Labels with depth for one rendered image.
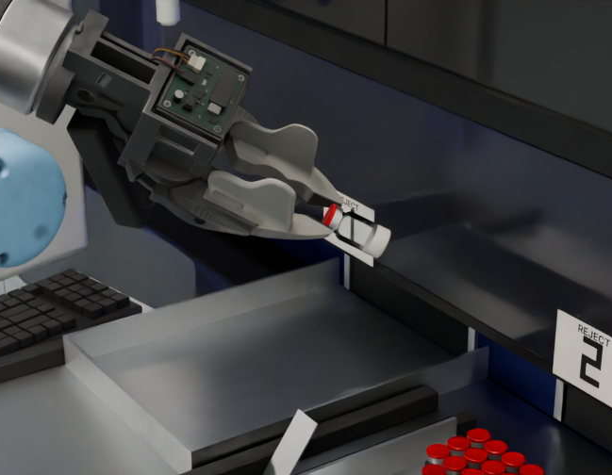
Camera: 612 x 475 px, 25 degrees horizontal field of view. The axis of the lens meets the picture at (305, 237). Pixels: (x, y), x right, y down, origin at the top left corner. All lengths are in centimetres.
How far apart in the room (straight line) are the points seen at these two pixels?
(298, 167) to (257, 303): 57
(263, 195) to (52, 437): 47
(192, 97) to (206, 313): 62
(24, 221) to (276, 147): 22
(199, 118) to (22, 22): 13
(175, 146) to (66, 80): 8
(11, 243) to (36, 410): 58
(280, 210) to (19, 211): 20
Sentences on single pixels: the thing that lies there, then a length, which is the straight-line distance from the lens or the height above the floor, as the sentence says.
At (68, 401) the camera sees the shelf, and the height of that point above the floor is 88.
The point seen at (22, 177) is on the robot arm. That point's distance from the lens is 78.
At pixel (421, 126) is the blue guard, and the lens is 125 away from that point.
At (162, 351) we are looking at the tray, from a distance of 144.
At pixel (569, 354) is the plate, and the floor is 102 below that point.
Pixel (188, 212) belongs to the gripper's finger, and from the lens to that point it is 92.
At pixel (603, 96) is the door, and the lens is 108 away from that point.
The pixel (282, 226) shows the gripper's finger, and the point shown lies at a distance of 93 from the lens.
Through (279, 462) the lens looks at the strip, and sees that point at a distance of 122.
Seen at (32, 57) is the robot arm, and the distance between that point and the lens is 90.
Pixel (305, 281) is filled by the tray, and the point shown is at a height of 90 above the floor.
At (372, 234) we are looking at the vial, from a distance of 95.
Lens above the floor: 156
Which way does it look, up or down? 24 degrees down
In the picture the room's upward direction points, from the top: straight up
